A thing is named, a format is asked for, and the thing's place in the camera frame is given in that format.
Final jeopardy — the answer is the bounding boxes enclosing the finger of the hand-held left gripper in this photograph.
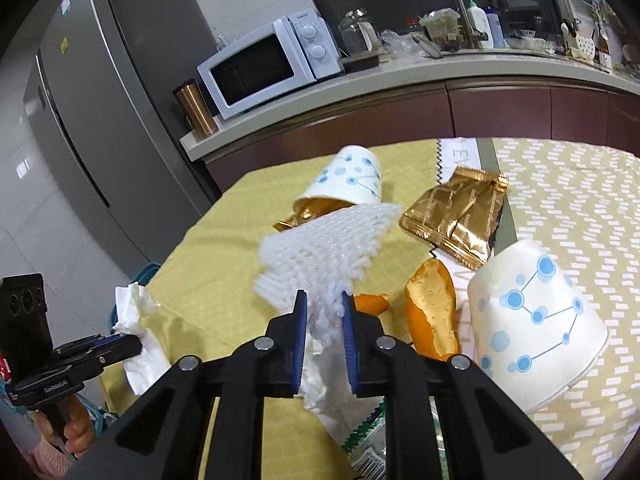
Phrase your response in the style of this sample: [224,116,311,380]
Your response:
[82,337,143,376]
[55,334,121,356]

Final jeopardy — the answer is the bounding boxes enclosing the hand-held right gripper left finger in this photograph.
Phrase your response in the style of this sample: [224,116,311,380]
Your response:
[62,290,311,480]

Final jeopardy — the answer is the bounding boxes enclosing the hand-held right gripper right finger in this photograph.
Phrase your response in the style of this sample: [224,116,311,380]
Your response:
[341,291,583,480]

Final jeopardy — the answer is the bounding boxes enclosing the white tissue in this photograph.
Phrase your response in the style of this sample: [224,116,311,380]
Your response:
[111,282,173,396]

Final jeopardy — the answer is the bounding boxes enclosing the blue trash bin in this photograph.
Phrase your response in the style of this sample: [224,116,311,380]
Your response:
[87,262,162,433]

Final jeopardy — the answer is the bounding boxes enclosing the large orange peel piece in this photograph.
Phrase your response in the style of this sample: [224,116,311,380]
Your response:
[405,259,460,362]

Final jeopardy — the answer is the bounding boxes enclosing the white foam fruit net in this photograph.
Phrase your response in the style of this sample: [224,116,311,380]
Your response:
[257,202,403,346]

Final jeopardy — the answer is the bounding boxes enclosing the large dotted paper cup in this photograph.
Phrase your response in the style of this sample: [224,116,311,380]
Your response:
[467,239,610,415]

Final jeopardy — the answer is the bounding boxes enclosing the person's left forearm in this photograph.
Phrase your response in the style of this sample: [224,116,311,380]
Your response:
[17,437,76,480]

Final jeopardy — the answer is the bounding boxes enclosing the person's left hand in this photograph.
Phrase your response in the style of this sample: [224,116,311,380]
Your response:
[30,395,97,461]

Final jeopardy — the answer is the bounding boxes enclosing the small orange peel piece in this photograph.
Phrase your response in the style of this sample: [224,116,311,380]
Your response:
[352,292,391,317]

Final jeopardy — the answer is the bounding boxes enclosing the clear plastic wrapper, green print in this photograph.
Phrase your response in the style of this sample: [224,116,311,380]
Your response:
[302,340,376,456]

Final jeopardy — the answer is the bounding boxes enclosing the yellow patterned tablecloth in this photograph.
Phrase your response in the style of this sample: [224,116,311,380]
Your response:
[100,137,640,480]

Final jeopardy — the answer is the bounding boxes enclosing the small gold snack wrapper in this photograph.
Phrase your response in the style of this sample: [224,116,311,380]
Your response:
[272,197,358,233]

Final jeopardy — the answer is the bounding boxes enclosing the large gold snack wrapper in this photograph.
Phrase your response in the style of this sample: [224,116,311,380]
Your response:
[399,165,510,271]

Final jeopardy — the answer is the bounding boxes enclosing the small dotted paper cup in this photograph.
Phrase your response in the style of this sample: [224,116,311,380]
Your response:
[292,145,383,211]

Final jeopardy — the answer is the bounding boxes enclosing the grey refrigerator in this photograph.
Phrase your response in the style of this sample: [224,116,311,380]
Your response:
[22,0,223,273]

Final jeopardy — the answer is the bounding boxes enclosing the copper tumbler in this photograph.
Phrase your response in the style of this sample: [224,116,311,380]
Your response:
[172,78,219,138]

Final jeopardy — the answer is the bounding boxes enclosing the white microwave oven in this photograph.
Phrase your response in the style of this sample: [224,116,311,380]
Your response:
[196,7,346,121]

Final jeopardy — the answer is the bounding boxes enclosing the kitchen counter with cabinets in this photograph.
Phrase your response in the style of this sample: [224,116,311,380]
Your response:
[179,47,640,196]

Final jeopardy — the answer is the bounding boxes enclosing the clear plastic bag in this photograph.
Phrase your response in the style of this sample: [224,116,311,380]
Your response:
[380,27,426,56]

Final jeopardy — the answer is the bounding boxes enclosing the glass kettle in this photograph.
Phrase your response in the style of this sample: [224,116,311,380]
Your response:
[338,8,383,56]

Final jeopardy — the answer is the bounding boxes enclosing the clear food container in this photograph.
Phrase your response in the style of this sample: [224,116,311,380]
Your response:
[419,8,468,52]

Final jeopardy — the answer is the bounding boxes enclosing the white pump bottle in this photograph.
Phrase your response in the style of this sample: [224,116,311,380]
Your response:
[466,0,493,50]

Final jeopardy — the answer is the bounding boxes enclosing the blue bottle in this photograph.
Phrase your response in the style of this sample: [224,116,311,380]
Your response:
[484,5,506,50]

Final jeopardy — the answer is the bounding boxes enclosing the white bowls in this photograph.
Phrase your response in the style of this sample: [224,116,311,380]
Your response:
[502,35,546,53]

